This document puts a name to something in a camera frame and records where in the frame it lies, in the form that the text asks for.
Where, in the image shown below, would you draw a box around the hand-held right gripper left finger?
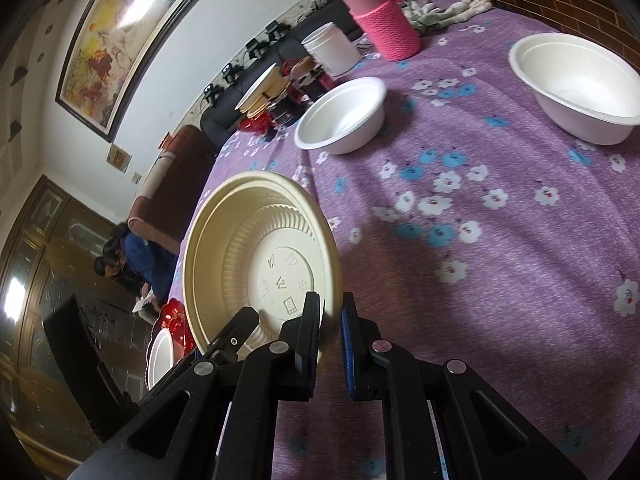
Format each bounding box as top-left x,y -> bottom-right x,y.
70,291 -> 321,480

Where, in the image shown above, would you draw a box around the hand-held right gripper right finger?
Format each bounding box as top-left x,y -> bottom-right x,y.
337,292 -> 588,480

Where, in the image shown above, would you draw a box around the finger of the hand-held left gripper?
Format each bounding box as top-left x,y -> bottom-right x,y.
197,305 -> 262,363

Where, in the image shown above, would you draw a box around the large white foam bowl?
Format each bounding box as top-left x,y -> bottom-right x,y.
146,329 -> 177,392

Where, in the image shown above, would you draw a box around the beige plastic bowl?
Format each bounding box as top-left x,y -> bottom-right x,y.
182,170 -> 343,371

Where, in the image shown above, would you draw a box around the stack of plates and dishes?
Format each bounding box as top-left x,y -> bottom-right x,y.
240,72 -> 292,116

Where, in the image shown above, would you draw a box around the red plate with gold rim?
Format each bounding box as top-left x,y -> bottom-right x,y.
150,299 -> 197,361

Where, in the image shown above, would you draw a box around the wooden chair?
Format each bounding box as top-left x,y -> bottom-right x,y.
42,292 -> 147,442

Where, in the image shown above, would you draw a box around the purple floral tablecloth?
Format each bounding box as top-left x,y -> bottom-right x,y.
167,7 -> 640,480

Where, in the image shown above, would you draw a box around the brown armchair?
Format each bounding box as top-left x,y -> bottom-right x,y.
126,125 -> 222,257

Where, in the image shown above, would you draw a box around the wooden glass-panel doors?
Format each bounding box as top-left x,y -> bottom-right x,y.
0,174 -> 153,461

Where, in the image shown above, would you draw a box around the black jar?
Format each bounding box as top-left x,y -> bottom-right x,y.
267,94 -> 307,127

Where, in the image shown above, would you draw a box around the medium white foam bowl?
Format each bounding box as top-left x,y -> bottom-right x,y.
294,77 -> 387,155

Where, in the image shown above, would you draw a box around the dark jar with cork lid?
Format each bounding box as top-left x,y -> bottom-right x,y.
289,56 -> 336,103

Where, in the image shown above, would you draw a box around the black leather sofa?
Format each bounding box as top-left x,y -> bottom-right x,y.
200,0 -> 451,147

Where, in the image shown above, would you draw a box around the white plastic container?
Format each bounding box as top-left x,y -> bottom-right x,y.
301,22 -> 362,78

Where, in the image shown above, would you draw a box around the framed painting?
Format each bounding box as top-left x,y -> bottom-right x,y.
54,0 -> 232,144

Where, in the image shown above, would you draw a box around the flask in pink knit sleeve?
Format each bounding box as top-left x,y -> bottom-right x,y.
341,0 -> 424,62

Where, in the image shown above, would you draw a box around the white gloves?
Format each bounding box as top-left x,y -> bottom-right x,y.
407,0 -> 494,37

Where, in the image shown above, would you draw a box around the small white foam bowl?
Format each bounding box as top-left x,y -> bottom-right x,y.
508,33 -> 640,146

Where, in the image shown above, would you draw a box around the small wall plaque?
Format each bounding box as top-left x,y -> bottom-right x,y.
106,143 -> 132,174

